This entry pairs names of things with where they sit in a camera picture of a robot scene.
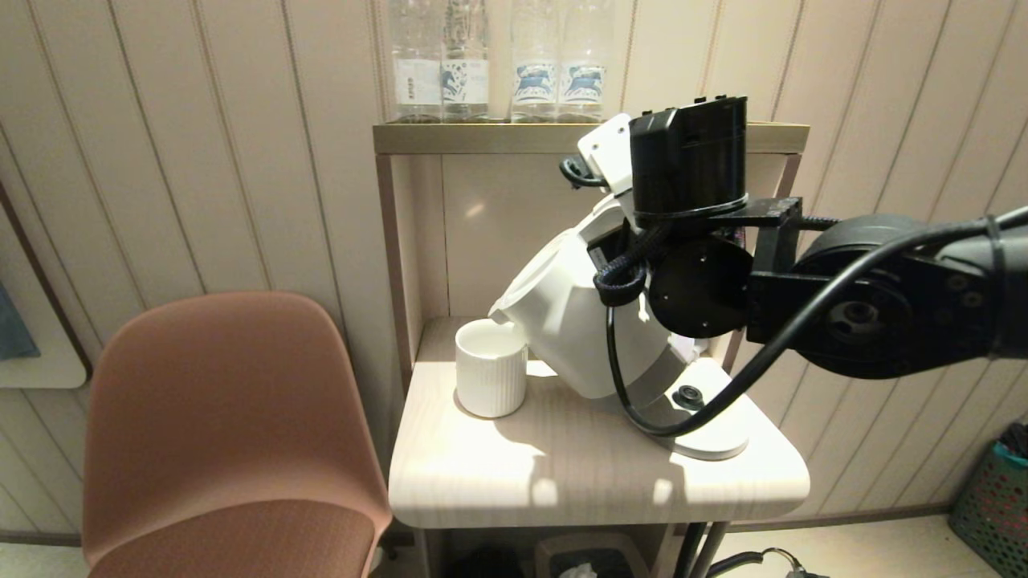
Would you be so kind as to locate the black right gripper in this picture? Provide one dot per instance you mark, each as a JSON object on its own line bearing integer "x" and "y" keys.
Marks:
{"x": 691, "y": 156}

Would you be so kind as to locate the white crumpled paper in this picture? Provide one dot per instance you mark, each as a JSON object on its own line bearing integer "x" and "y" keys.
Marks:
{"x": 578, "y": 571}

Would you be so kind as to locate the grey trash bin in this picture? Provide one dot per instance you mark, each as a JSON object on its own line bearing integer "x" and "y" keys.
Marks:
{"x": 546, "y": 558}

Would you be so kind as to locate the clear bottle blue horse label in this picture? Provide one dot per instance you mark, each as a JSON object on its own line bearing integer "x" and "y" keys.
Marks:
{"x": 583, "y": 84}
{"x": 535, "y": 84}

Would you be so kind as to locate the clear bottle blue patterned label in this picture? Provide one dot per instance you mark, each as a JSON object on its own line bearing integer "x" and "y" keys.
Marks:
{"x": 465, "y": 84}

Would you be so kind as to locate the white ribbed ceramic cup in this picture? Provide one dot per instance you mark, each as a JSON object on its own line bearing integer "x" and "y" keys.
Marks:
{"x": 491, "y": 377}

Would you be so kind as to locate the green mesh basket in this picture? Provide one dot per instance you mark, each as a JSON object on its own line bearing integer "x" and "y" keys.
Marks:
{"x": 992, "y": 514}

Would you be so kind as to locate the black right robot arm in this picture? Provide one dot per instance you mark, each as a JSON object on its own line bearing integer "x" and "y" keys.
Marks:
{"x": 875, "y": 321}

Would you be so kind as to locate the blue cloth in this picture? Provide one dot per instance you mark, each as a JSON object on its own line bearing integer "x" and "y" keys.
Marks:
{"x": 14, "y": 329}

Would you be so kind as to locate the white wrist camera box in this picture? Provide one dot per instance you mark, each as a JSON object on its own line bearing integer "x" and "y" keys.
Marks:
{"x": 610, "y": 152}

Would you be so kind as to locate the white round kettle base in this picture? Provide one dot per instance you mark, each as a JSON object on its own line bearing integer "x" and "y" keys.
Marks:
{"x": 715, "y": 441}

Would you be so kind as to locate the white electric kettle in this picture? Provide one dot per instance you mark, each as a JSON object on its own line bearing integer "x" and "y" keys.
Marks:
{"x": 562, "y": 313}

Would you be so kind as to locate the clear bottle white text label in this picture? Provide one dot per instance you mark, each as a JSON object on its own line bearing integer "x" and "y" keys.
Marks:
{"x": 417, "y": 84}

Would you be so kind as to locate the beige shelf side table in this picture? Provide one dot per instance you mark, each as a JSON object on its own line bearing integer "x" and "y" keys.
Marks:
{"x": 498, "y": 474}

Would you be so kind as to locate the pink shell chair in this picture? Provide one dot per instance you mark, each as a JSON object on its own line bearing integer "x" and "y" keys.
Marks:
{"x": 225, "y": 417}

